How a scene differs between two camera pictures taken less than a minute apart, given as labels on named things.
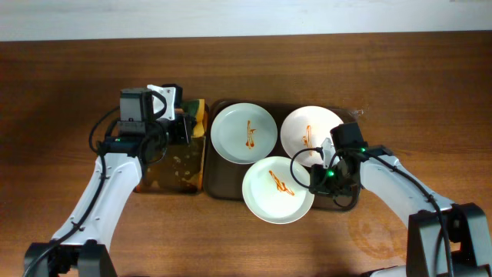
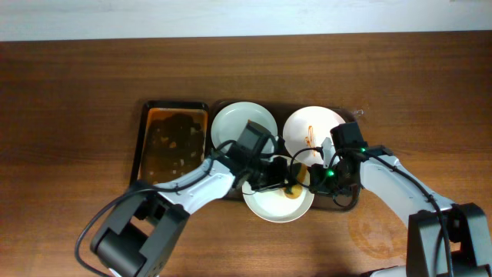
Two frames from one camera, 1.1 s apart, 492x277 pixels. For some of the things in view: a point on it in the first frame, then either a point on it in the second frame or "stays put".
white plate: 328,151 stays put
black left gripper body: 184,128 -> 277,174
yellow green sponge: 196,108 -> 297,174
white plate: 244,133 stays put
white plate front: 271,192 stays put
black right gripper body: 319,179 stays put
